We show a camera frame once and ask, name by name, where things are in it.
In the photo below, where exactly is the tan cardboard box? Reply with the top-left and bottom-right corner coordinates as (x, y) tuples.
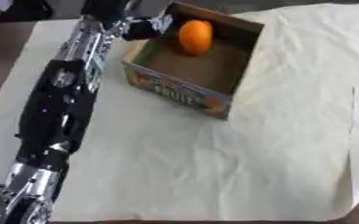
(119, 1), (267, 121)

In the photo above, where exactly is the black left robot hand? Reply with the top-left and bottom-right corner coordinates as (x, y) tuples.
(80, 0), (175, 42)

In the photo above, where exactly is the orange toy fruit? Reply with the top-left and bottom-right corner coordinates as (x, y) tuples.
(176, 19), (215, 57)

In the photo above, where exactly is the person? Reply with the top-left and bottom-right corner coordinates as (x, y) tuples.
(0, 0), (56, 25)

